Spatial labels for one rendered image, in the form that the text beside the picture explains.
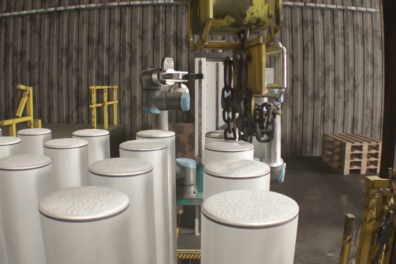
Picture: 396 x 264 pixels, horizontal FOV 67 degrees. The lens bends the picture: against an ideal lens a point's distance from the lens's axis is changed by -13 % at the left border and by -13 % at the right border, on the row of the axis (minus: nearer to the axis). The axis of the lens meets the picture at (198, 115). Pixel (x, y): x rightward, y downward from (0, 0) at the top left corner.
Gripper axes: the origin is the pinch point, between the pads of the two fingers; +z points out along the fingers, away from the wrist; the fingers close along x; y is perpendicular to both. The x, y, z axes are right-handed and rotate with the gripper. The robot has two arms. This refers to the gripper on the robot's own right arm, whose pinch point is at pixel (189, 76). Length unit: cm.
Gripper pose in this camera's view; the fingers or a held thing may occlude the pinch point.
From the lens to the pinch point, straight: 147.3
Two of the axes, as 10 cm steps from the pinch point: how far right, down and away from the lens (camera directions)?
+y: 0.0, 10.0, 0.9
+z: 6.9, 0.6, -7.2
